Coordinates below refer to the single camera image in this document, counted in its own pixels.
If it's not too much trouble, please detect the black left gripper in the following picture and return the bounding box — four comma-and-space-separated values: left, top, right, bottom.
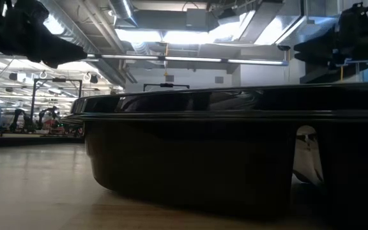
10, 17, 88, 68

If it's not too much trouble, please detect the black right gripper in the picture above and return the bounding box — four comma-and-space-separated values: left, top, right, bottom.
294, 25, 368, 70

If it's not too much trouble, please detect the black plastic tupperware container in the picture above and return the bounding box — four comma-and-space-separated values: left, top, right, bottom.
59, 81, 368, 224

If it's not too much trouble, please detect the long tube ceiling light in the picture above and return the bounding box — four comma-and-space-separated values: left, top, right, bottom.
86, 53, 289, 67

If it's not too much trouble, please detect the silver spiral ventilation duct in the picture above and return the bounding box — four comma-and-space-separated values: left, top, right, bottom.
38, 0, 127, 86
109, 0, 139, 28

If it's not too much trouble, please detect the black metal stand frame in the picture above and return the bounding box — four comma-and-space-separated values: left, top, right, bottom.
29, 79, 83, 125

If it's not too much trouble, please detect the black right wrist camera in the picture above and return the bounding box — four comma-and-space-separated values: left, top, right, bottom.
339, 1, 368, 28

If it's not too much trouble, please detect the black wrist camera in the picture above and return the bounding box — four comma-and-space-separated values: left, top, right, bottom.
339, 1, 368, 28
14, 0, 50, 20

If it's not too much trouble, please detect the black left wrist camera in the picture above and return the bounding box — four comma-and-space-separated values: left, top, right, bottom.
14, 0, 50, 20

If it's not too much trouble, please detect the sheet metal air duct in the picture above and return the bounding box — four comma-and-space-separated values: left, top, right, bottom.
234, 0, 341, 45

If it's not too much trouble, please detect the black overhead camera bar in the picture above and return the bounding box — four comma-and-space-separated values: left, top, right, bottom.
143, 82, 190, 93

